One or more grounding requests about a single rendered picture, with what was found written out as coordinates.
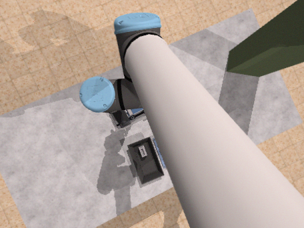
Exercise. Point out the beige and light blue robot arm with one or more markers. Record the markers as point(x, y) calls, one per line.
point(222, 179)

